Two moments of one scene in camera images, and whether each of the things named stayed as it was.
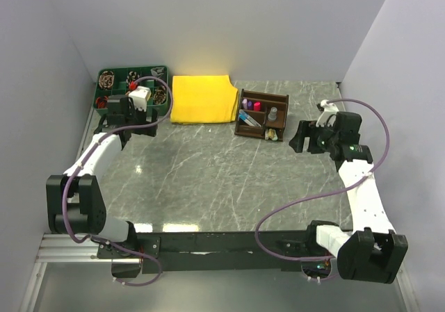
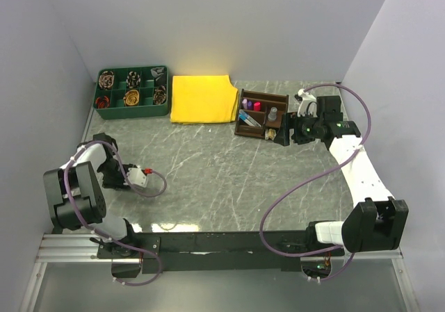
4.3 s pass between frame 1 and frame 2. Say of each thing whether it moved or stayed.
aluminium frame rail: stayed
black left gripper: moved
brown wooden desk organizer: stayed
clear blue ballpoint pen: stayed
